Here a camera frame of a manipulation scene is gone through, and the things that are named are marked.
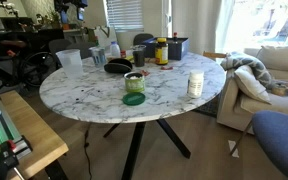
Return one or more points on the clear plastic pitcher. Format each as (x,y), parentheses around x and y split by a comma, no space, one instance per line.
(71,65)

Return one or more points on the beige curtain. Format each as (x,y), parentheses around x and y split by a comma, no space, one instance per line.
(195,23)

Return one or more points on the green jar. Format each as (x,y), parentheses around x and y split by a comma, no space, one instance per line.
(134,85)

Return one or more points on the blue upholstered chair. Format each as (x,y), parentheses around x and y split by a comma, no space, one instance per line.
(280,141)

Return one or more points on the small red wrapper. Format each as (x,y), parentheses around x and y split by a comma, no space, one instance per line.
(166,68)
(144,72)

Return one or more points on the grey patterned blanket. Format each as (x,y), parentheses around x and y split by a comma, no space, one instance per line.
(254,65)

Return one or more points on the white tote bag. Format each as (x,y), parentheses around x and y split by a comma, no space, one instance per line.
(105,38)

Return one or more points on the navy blue box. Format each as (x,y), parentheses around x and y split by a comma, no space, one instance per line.
(179,49)

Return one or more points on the white paper scrap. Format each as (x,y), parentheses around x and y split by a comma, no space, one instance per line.
(233,148)

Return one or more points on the dark patterned rug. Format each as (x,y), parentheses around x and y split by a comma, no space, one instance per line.
(210,106)

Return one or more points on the white window blinds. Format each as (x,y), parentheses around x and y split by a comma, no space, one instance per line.
(124,15)

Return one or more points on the small red container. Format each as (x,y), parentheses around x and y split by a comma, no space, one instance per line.
(123,54)

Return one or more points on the white bottle blue cap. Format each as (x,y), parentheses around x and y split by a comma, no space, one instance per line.
(115,50)

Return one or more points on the green grey metal rail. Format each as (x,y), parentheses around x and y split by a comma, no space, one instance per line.
(4,126)

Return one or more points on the black glasses case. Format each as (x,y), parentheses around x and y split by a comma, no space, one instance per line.
(117,68)

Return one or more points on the wooden chair back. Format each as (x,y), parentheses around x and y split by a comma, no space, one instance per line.
(214,55)

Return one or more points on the green round lid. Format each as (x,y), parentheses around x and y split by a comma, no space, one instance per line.
(134,99)

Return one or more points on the white cushion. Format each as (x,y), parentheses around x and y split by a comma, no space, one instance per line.
(250,85)

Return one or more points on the wooden workbench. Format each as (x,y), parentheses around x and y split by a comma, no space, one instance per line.
(34,133)

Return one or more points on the yellow flat packet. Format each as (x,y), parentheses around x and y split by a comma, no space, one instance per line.
(129,58)

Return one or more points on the dark sauce bottle red cap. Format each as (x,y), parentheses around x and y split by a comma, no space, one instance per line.
(175,37)

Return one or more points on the dark drinking glass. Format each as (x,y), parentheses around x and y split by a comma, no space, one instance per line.
(139,57)

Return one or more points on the cream sofa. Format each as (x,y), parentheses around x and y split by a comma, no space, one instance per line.
(284,60)

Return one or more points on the brown bottle yellow lid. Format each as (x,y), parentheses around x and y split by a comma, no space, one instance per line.
(161,52)

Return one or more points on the white pill bottle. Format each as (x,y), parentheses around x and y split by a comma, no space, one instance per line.
(195,85)

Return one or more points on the grey upholstered chair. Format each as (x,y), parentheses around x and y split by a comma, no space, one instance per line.
(59,45)
(80,47)
(142,38)

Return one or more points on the black red clamp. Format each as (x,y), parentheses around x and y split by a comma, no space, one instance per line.
(5,160)

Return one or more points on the silver metal cup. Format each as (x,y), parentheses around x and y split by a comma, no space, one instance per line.
(99,57)

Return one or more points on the black bicycle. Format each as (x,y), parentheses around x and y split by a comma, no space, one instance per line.
(34,71)

